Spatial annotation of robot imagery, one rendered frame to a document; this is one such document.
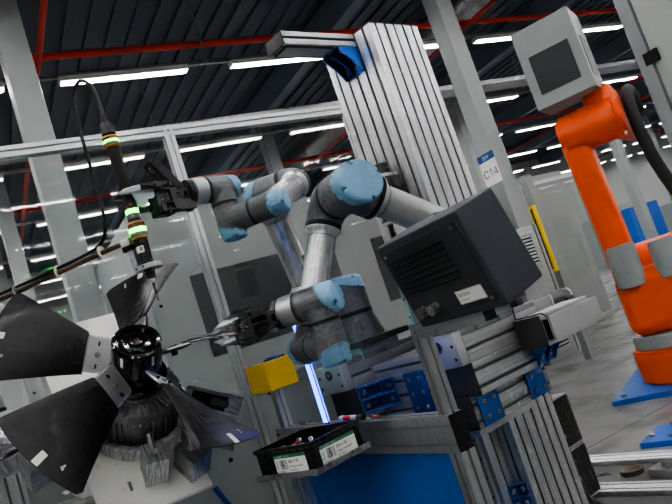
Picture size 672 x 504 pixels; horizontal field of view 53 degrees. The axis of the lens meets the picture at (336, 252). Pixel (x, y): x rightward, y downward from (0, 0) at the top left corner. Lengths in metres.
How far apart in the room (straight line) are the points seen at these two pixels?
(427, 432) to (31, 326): 0.98
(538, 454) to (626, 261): 2.91
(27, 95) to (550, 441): 5.39
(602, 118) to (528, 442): 3.40
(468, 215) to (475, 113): 7.34
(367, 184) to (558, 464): 1.21
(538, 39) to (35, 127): 4.22
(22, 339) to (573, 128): 4.32
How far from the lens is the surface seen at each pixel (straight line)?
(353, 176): 1.64
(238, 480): 2.56
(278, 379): 2.09
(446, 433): 1.47
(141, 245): 1.79
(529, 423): 2.30
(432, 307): 1.31
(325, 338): 1.54
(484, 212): 1.22
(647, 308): 5.13
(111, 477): 1.80
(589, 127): 5.31
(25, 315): 1.83
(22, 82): 6.67
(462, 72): 8.65
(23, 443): 1.57
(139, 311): 1.84
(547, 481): 2.33
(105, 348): 1.76
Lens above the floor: 1.10
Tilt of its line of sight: 6 degrees up
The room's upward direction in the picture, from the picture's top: 18 degrees counter-clockwise
